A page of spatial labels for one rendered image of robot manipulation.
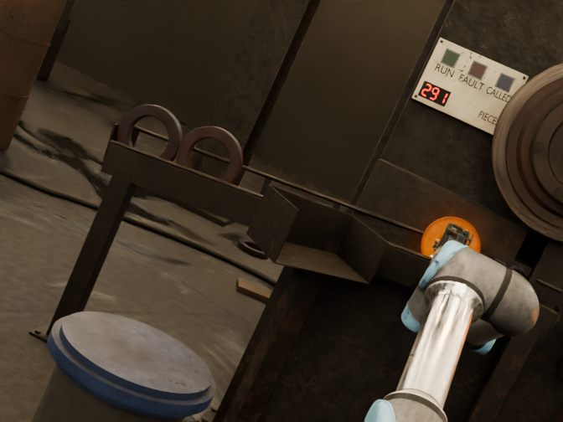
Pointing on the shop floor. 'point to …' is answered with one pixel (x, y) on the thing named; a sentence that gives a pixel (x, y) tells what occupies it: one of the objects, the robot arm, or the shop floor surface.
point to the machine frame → (533, 48)
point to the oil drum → (23, 55)
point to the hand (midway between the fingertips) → (453, 239)
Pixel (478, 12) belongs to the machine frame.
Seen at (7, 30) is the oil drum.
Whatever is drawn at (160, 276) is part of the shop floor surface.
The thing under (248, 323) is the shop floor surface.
